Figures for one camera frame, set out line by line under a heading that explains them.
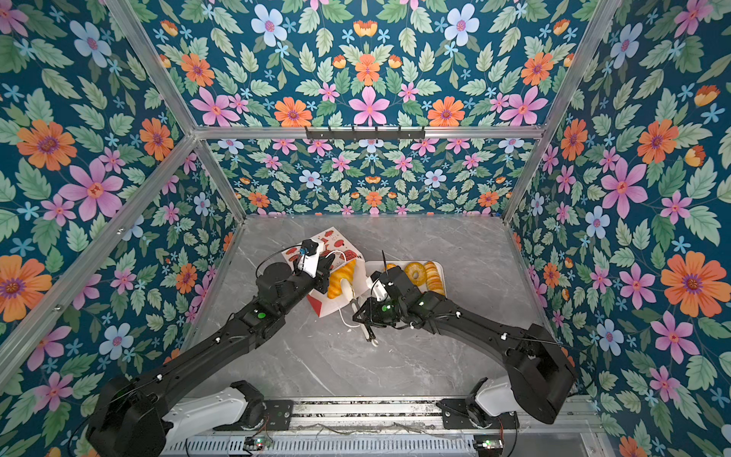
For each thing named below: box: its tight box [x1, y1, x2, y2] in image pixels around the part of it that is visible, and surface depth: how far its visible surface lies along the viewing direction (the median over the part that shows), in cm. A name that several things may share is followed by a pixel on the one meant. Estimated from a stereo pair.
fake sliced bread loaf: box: [424, 260, 446, 297], surface depth 101 cm
